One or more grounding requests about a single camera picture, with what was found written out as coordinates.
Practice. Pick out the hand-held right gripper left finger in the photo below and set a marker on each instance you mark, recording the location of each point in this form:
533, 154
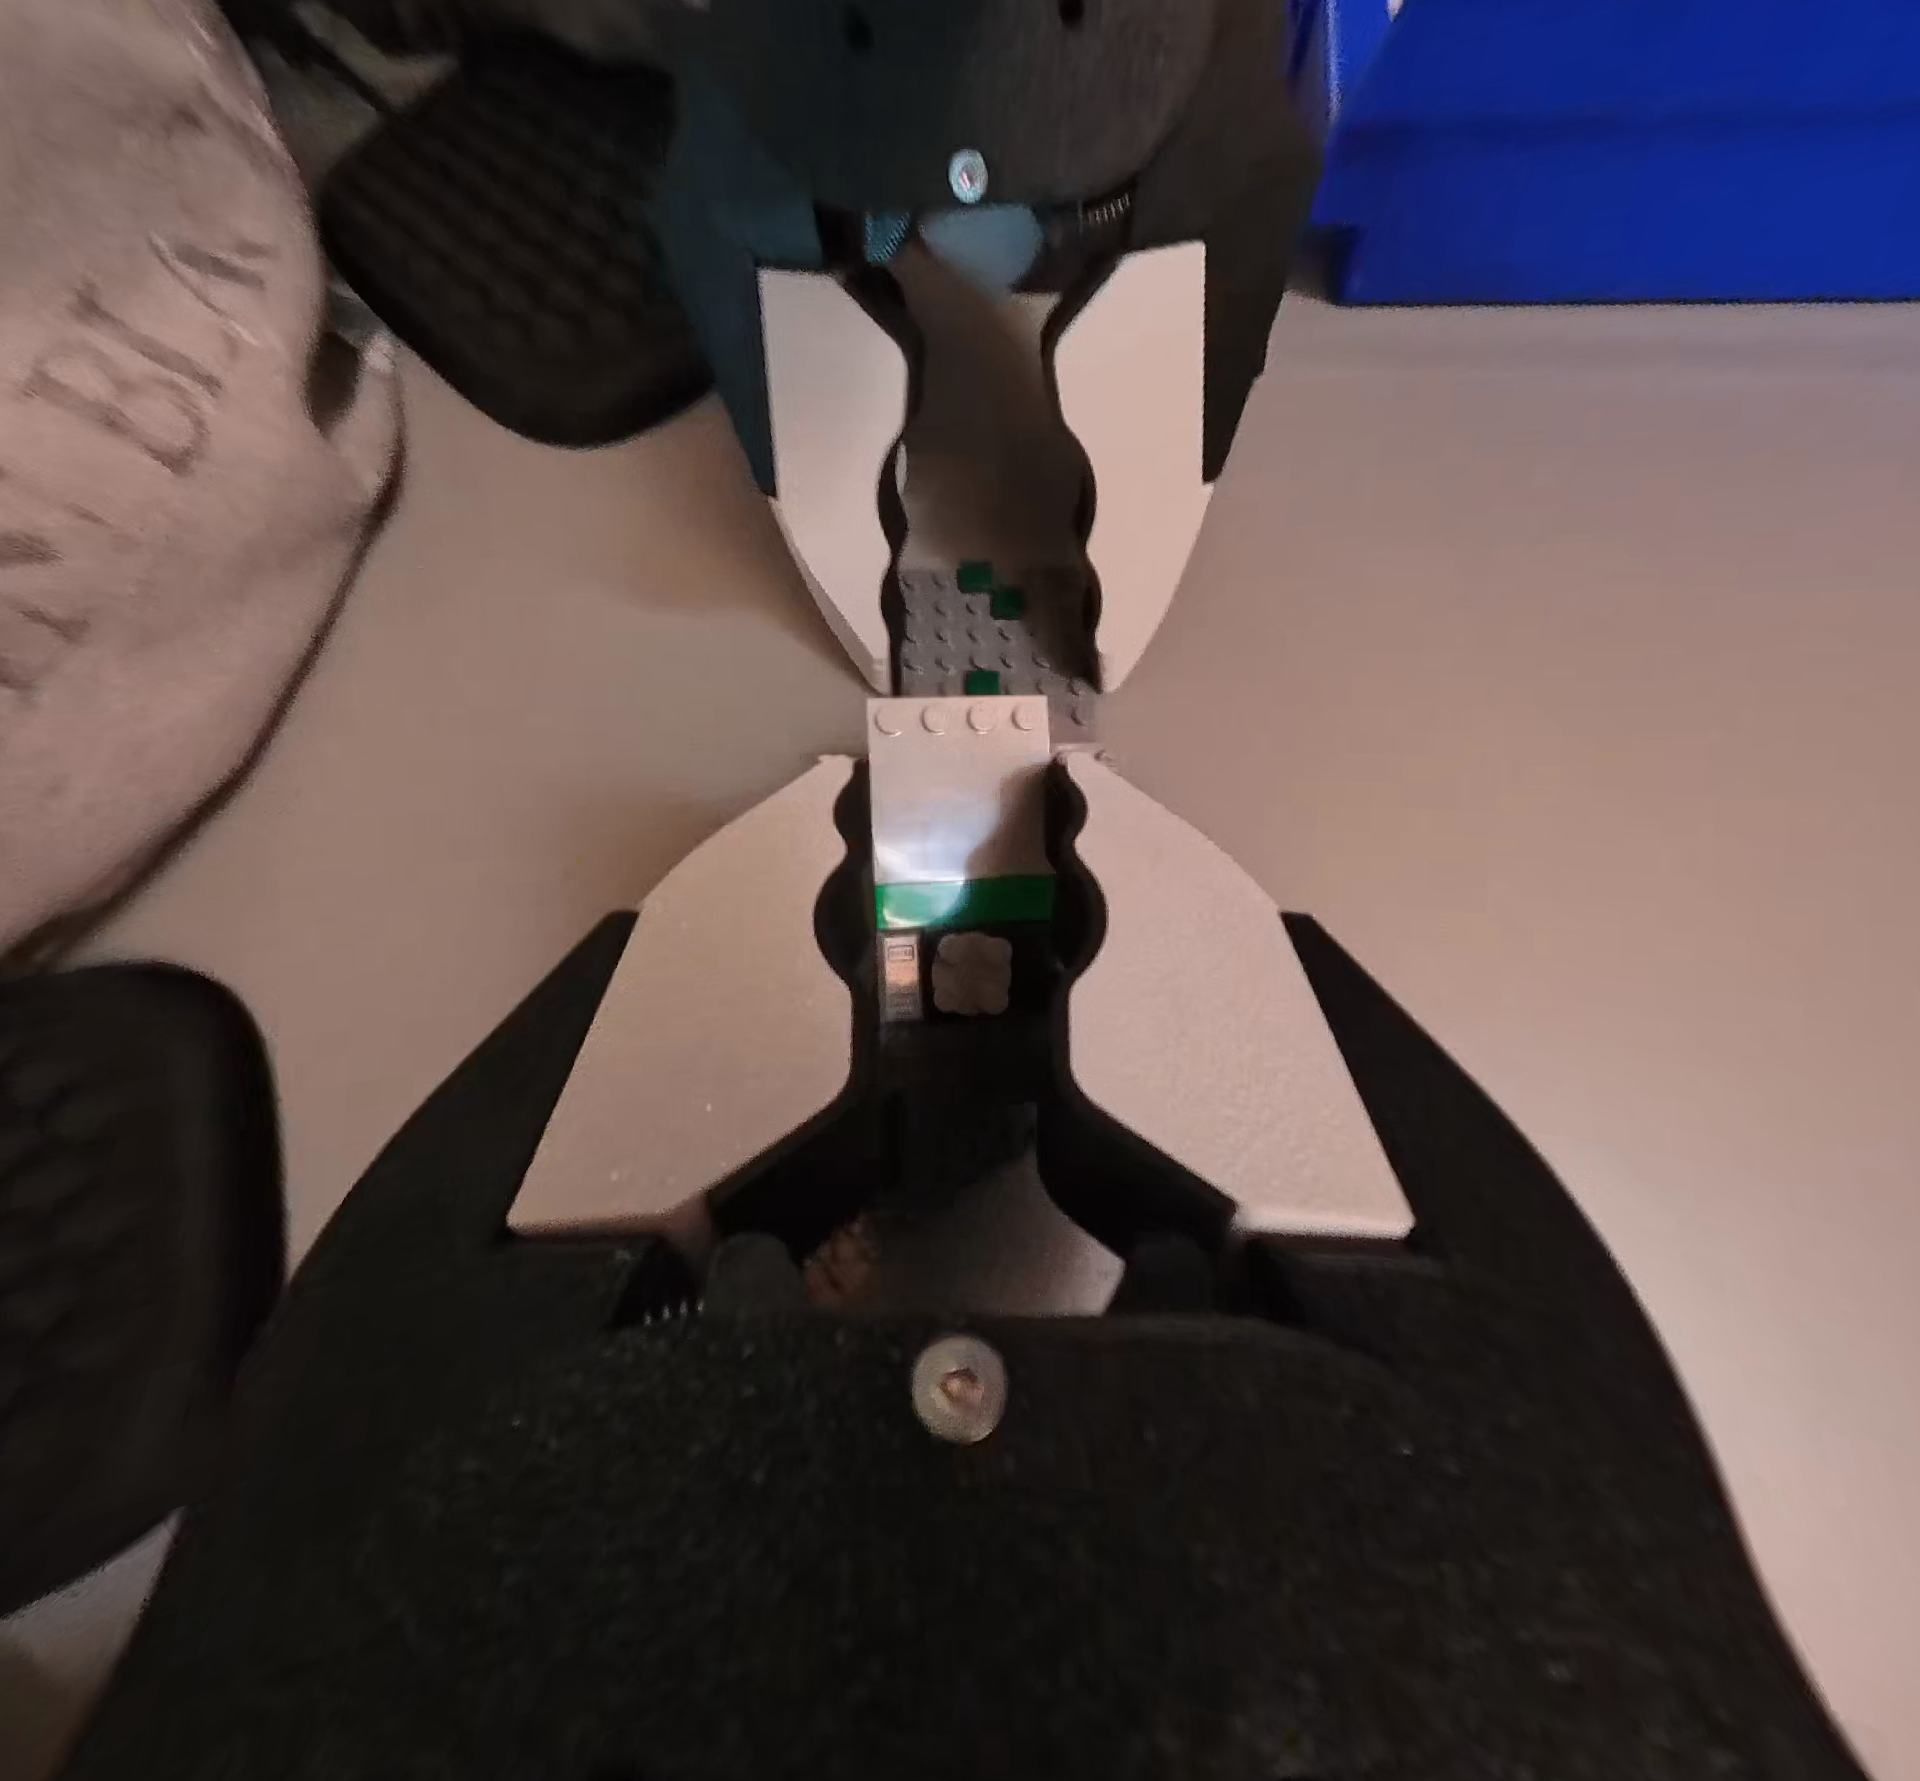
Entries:
705, 1047

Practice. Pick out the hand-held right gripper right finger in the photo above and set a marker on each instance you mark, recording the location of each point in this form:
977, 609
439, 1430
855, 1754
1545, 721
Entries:
1231, 1062

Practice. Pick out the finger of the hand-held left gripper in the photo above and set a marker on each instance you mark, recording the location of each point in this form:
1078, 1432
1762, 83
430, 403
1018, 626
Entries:
1147, 430
826, 430

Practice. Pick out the grey lego baseplate build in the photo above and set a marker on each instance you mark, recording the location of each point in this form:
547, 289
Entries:
962, 790

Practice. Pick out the blue plastic storage bin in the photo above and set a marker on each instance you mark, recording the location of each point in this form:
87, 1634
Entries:
1621, 162

